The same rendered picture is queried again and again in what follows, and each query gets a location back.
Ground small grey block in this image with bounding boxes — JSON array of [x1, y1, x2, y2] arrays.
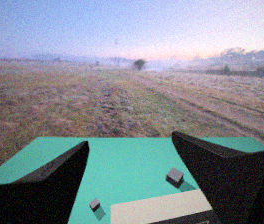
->
[[165, 167, 184, 187], [89, 198, 100, 212]]

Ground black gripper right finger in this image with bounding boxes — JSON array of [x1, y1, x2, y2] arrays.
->
[[172, 131, 264, 224]]

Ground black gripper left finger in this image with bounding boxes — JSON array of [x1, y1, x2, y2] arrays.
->
[[0, 141, 89, 224]]

